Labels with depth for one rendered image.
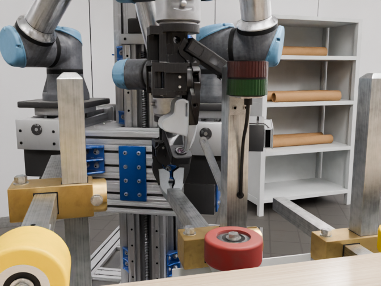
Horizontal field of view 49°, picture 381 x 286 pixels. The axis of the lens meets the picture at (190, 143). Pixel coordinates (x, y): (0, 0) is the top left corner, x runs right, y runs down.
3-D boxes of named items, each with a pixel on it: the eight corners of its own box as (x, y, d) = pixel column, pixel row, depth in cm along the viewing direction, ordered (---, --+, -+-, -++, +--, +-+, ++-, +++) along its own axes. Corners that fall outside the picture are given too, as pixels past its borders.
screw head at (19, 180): (14, 182, 61) (13, 174, 60) (29, 181, 61) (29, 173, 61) (12, 185, 59) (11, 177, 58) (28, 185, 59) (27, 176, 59)
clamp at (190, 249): (177, 256, 70) (177, 228, 69) (252, 248, 73) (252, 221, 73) (185, 272, 65) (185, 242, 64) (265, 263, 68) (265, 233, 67)
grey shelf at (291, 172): (233, 200, 370) (237, 20, 344) (317, 190, 401) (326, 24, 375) (259, 216, 329) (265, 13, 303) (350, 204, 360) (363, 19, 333)
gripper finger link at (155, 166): (170, 183, 101) (170, 147, 100) (172, 184, 100) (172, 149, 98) (151, 184, 100) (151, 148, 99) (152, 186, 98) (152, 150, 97)
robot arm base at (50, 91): (56, 97, 147) (54, 69, 145) (96, 98, 144) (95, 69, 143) (33, 100, 132) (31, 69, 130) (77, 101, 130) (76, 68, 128)
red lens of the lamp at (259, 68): (221, 76, 63) (221, 62, 62) (258, 76, 64) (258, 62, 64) (235, 77, 57) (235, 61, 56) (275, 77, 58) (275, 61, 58)
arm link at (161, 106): (187, 97, 96) (152, 98, 94) (187, 117, 97) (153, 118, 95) (180, 96, 103) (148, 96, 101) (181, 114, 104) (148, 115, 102)
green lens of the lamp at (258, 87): (220, 93, 63) (221, 79, 63) (257, 93, 64) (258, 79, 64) (234, 95, 57) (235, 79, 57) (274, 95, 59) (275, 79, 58)
